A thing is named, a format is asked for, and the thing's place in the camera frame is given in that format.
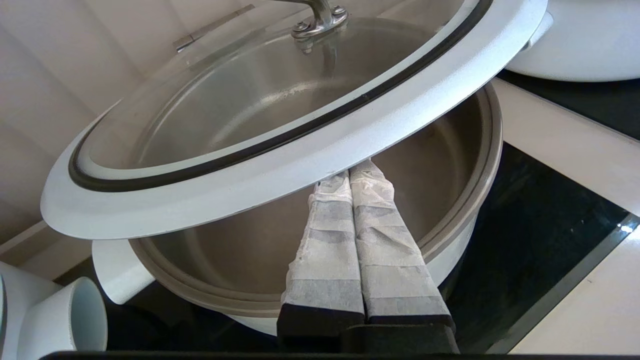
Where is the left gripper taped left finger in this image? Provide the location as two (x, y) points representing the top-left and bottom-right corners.
(277, 170), (366, 351)

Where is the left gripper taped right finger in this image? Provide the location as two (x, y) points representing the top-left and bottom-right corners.
(349, 159), (457, 332)

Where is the small glass lid white rim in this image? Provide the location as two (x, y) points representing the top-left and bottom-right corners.
(40, 0), (555, 241)

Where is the deep white pot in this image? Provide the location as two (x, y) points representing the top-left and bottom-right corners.
(92, 82), (504, 337)

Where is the wide white pot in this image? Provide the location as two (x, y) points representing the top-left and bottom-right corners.
(504, 0), (640, 83)
(0, 260), (109, 360)

